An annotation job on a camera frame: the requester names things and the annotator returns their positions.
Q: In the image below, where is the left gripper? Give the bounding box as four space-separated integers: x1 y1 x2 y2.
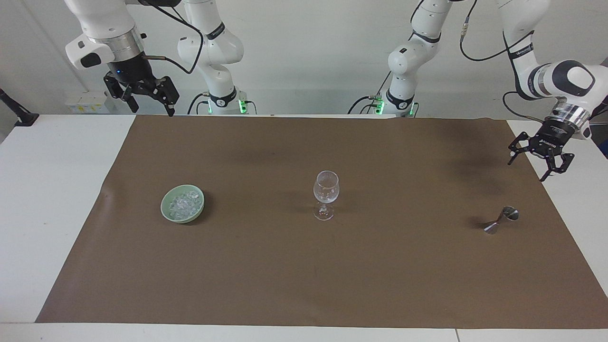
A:
507 118 579 183

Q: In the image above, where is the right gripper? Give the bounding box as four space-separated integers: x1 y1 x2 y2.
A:
103 51 181 117

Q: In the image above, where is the clear ice cube pile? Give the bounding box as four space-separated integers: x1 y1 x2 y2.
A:
169 190 200 220

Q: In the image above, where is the clear wine glass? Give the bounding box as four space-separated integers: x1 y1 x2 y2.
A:
313 170 341 221

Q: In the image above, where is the silver metal jigger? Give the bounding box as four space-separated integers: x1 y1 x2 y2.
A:
483 205 520 235

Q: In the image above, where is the green ceramic bowl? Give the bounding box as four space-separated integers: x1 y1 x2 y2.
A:
160 184 206 224

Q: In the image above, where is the black stand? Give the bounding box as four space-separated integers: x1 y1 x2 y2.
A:
0 89 40 127

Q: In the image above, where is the black cable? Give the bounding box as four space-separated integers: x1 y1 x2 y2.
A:
348 71 393 115
502 91 545 127
138 0 205 75
187 93 210 115
459 0 535 63

